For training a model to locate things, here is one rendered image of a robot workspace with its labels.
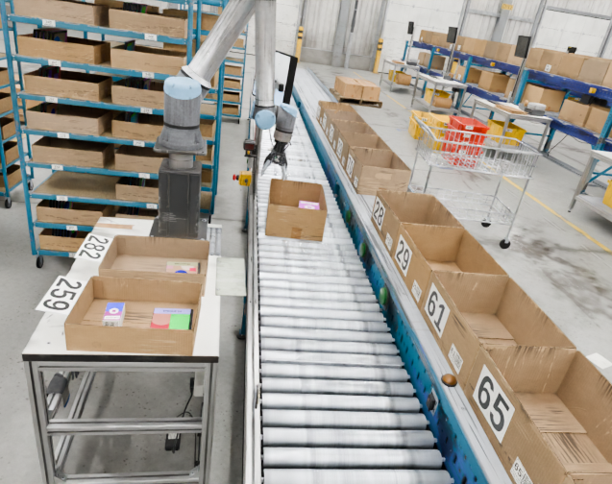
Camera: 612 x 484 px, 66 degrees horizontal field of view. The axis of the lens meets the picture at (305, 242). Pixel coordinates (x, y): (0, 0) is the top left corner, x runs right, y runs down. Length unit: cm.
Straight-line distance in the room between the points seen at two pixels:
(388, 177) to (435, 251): 77
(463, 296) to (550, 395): 42
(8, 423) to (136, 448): 58
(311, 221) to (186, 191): 62
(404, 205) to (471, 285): 78
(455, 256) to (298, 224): 76
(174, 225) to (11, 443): 113
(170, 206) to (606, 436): 177
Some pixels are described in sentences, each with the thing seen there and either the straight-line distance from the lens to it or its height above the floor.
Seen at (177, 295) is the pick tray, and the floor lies 79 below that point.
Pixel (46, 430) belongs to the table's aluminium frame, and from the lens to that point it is 188.
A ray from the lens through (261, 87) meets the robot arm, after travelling 214.
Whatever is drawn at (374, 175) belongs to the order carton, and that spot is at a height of 100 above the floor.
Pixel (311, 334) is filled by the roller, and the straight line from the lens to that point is 173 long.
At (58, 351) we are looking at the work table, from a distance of 165.
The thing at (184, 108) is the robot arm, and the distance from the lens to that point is 208.
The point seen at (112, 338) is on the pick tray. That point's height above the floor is 81.
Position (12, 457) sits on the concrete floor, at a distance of 242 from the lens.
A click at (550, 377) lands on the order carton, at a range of 156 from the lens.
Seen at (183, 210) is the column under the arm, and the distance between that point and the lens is 221.
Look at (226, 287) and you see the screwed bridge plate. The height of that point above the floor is 75.
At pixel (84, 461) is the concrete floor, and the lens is 233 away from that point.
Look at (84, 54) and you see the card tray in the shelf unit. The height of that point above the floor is 139.
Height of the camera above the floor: 178
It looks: 26 degrees down
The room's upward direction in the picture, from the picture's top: 9 degrees clockwise
